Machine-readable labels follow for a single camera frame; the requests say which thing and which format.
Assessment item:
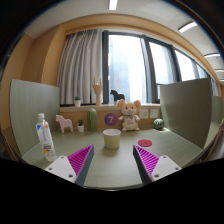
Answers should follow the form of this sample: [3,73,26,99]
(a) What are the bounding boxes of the left green partition panel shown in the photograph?
[9,79,60,155]

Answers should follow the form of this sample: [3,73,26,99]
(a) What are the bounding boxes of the plush mouse toy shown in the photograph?
[117,99,141,131]

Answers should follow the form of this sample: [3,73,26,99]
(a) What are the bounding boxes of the tall green ceramic cactus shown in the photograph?
[87,108,97,131]

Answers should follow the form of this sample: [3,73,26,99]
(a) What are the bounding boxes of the small potted plant on ledge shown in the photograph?
[74,96,81,107]

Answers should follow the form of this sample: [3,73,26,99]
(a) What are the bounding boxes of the pale yellow paper cup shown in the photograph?
[103,129,121,149]

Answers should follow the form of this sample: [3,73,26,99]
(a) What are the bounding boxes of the white wall socket right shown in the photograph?
[150,109,159,118]

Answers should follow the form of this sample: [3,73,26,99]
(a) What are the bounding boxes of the green partition panel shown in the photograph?
[160,78,212,148]
[9,79,60,155]

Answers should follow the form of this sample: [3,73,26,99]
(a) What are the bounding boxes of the white wall socket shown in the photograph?
[150,109,159,118]
[139,109,148,119]

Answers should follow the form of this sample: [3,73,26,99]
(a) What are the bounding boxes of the white wall socket left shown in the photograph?
[139,109,148,119]

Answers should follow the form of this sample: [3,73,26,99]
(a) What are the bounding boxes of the red round coaster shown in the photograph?
[138,139,152,147]

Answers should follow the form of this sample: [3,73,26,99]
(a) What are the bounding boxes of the grey window curtain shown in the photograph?
[57,29,102,105]

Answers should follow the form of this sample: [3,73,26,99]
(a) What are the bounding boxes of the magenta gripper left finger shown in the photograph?
[46,145,94,186]

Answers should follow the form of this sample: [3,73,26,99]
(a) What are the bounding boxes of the small potted plant on table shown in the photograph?
[77,119,84,133]

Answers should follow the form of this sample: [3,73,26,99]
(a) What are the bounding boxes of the pink wooden horse figure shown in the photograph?
[56,115,73,132]

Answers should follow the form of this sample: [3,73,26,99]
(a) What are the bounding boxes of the purple number seven disc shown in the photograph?
[104,113,118,126]

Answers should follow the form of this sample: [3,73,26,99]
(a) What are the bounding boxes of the right green partition panel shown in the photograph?
[160,78,212,148]

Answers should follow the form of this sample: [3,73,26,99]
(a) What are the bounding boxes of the clear plastic water bottle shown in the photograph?
[36,113,57,161]

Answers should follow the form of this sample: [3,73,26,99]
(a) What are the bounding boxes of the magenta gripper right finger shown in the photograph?
[133,145,181,185]

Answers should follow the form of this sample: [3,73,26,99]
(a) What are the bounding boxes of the round green ceramic cactus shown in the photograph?
[153,119,164,130]

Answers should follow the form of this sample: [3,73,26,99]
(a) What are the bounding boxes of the wooden hand sculpture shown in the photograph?
[93,82,102,106]

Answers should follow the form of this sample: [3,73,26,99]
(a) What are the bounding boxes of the black horse figure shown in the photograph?
[110,90,125,102]

